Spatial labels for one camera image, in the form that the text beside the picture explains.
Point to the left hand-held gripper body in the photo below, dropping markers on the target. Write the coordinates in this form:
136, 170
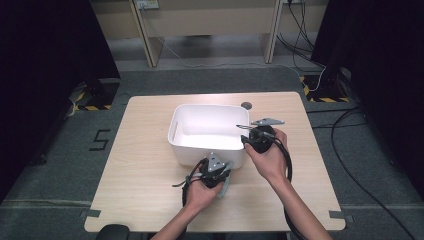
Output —
215, 163

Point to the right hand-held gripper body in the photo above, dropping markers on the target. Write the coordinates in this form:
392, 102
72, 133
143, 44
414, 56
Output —
262, 141

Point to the light blue cleaning cloth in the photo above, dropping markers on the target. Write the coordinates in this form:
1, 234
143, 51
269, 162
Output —
225, 188

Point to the white plastic storage box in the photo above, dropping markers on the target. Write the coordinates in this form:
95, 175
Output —
206, 133

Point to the person's right hand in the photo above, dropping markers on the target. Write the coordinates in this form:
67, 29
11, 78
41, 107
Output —
275, 163

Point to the person's left hand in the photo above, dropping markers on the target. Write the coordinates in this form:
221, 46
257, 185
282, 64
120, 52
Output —
198, 196

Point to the dark round table grommet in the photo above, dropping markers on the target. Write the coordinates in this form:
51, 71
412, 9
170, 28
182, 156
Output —
246, 105

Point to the black striped-tape stand base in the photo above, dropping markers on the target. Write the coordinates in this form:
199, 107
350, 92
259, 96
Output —
326, 88
100, 95

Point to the grey floor tape piece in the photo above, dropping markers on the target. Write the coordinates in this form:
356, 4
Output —
338, 215
90, 213

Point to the black floor tape mark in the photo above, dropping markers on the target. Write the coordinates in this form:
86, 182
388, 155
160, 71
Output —
100, 140

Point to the black chair back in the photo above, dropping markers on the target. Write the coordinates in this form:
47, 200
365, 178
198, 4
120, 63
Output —
111, 233

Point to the black curtain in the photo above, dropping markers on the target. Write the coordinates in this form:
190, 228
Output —
40, 66
383, 66

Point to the white power socket strip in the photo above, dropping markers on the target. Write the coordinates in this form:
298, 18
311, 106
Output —
147, 4

